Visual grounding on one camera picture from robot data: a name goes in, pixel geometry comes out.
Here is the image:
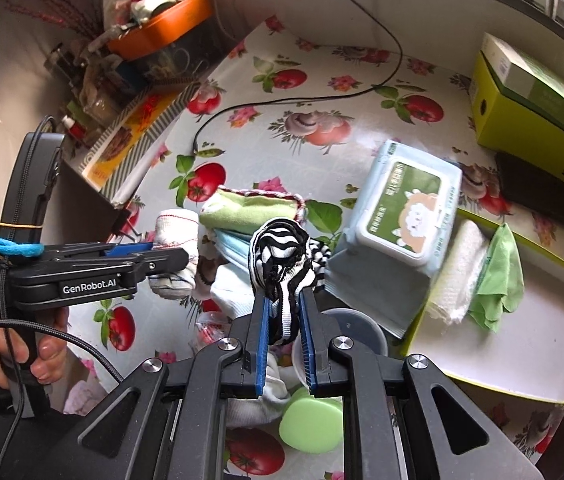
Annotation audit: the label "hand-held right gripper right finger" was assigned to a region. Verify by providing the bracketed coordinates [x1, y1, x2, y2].
[298, 288, 547, 480]

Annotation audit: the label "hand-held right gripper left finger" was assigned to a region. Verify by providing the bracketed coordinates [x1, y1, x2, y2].
[27, 292, 270, 480]

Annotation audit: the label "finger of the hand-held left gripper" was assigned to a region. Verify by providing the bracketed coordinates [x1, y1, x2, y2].
[61, 247, 191, 285]
[44, 241, 155, 261]

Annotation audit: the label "white sock with red stripes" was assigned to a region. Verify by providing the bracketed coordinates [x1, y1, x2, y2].
[149, 208, 201, 301]

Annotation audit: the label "clear plastic bag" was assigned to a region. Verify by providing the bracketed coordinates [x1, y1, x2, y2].
[189, 310, 235, 357]

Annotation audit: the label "green cardboard box lid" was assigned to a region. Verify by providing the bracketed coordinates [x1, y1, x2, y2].
[402, 207, 564, 406]

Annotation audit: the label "person's left hand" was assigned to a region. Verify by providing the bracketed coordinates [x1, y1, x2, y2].
[0, 305, 71, 401]

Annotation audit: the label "clear plastic container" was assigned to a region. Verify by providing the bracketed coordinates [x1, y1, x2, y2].
[289, 308, 389, 387]

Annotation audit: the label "light blue cloth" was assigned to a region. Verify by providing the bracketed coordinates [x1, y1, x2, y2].
[212, 230, 263, 274]

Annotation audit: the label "light green cup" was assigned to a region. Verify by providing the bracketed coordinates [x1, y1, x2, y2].
[279, 387, 345, 454]

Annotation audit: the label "yellow printed box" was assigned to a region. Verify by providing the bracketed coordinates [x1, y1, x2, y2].
[79, 91, 183, 206]

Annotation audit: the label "pink white cloth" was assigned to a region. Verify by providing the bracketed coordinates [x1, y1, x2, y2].
[64, 375, 111, 415]

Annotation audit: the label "white towel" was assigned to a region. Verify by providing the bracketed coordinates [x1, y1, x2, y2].
[424, 220, 492, 324]

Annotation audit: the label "wet wipes pack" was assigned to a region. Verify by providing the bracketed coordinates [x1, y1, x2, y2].
[324, 139, 463, 339]

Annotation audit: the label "light green cloth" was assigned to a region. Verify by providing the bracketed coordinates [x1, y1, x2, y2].
[466, 222, 525, 334]

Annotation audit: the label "orange basin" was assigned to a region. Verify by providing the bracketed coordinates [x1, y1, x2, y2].
[107, 0, 215, 59]

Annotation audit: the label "red dried twigs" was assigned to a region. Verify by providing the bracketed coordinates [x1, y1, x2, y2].
[4, 0, 101, 42]

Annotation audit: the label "black wallet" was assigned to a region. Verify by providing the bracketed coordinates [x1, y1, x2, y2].
[494, 151, 564, 226]

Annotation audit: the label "green shoebox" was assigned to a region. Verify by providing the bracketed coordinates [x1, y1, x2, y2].
[469, 52, 564, 196]

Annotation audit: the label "green and white box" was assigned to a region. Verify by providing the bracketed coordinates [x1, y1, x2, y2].
[479, 32, 564, 132]

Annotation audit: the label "thin black cable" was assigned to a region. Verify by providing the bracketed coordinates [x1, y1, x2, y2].
[193, 0, 404, 154]

